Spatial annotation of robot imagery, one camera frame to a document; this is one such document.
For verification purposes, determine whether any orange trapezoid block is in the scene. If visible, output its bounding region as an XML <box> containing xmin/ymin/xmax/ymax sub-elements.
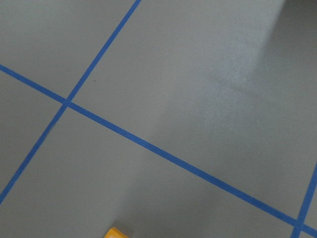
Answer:
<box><xmin>104</xmin><ymin>227</ymin><xmax>129</xmax><ymax>238</ymax></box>

